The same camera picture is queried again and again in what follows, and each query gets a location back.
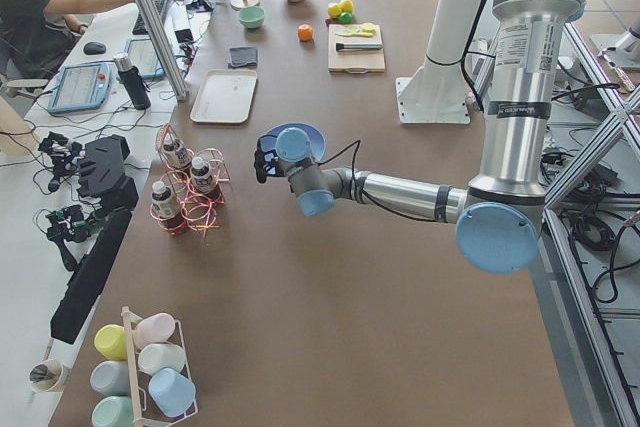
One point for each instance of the black thermos bottle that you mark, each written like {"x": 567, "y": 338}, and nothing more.
{"x": 132, "y": 81}

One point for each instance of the drink bottle lower left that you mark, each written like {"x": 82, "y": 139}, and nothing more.
{"x": 203, "y": 179}

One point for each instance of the black gripper arm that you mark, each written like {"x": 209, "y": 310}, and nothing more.
{"x": 273, "y": 165}

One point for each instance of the green lime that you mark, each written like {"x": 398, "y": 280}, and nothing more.
{"x": 345, "y": 18}

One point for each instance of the wooden cutting board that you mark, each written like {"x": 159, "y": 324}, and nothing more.
{"x": 354, "y": 62}

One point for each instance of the yellow lemon lower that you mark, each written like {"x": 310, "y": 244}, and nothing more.
{"x": 346, "y": 6}

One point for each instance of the paper cup with pens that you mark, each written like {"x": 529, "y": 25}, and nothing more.
{"x": 48, "y": 376}

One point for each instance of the drink bottle top rack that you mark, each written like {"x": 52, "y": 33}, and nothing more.
{"x": 176, "y": 154}

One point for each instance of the grey cup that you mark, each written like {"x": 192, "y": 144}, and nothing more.
{"x": 111, "y": 378}

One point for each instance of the yellow cup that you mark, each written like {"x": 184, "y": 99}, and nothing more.
{"x": 110, "y": 342}

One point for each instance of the mint green cup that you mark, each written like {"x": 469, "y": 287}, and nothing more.
{"x": 113, "y": 411}

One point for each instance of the yellow plastic knife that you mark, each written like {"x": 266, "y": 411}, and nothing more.
{"x": 341, "y": 33}

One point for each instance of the drink bottle lower right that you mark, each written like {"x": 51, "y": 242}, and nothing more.
{"x": 166, "y": 208}

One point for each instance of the orange fruit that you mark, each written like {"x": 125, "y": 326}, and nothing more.
{"x": 305, "y": 33}

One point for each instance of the steel muddler black tip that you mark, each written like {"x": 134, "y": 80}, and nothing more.
{"x": 357, "y": 47}

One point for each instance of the green bowl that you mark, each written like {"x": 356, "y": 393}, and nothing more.
{"x": 251, "y": 17}

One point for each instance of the blue plate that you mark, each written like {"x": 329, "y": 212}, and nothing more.
{"x": 317, "y": 139}

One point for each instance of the lemon half slice upper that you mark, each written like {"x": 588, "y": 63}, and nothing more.
{"x": 368, "y": 27}

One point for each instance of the blue cup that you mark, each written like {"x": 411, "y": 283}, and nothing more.
{"x": 172, "y": 392}

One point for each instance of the pink cup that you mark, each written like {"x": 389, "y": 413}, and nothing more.
{"x": 157, "y": 328}

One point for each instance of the grey folded cloth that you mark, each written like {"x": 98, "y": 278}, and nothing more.
{"x": 245, "y": 56}

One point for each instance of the aluminium frame post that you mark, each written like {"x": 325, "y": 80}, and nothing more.
{"x": 162, "y": 46}

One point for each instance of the white cup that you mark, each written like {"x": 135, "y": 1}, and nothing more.
{"x": 157, "y": 356}

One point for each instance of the cream rectangular tray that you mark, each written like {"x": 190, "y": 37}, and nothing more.
{"x": 224, "y": 97}

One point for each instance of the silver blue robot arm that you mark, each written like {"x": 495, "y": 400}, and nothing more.
{"x": 497, "y": 218}

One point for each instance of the copper wire bottle rack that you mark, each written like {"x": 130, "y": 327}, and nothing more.
{"x": 198, "y": 210}

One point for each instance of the blue teach pendant near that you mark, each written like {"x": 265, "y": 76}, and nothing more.
{"x": 80, "y": 87}

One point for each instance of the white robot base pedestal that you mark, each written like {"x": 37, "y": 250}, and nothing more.
{"x": 436, "y": 93}

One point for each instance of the black bracket equipment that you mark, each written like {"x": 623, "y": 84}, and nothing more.
{"x": 89, "y": 244}

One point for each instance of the white wire cup rack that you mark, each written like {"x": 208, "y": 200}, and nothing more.
{"x": 145, "y": 410}

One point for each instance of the blue teach pendant far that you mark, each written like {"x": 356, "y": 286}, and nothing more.
{"x": 142, "y": 54}

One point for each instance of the blue teach pendant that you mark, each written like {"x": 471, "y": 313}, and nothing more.
{"x": 80, "y": 87}
{"x": 142, "y": 54}

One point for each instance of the seated person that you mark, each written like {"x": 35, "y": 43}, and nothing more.
{"x": 40, "y": 34}

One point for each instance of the black computer mouse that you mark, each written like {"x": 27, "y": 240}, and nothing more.
{"x": 94, "y": 48}

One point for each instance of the yellow lemon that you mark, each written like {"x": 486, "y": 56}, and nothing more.
{"x": 346, "y": 6}
{"x": 334, "y": 10}

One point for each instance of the yellow lemon upper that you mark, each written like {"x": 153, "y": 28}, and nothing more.
{"x": 334, "y": 10}

